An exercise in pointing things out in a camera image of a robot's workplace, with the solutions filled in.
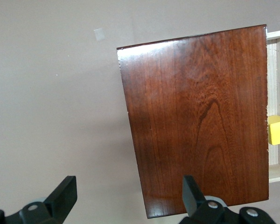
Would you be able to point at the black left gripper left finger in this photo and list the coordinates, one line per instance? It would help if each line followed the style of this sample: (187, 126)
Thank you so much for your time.
(58, 198)

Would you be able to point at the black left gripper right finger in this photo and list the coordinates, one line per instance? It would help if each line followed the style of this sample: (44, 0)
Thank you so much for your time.
(193, 198)

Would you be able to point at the dark brown wooden cabinet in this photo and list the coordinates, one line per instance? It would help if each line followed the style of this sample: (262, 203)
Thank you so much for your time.
(200, 116)

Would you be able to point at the brown paper table cover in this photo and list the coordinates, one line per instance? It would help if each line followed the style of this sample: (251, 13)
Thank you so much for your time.
(49, 93)

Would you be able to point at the small clear tape patch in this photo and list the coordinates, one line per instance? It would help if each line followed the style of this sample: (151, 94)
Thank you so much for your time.
(99, 34)

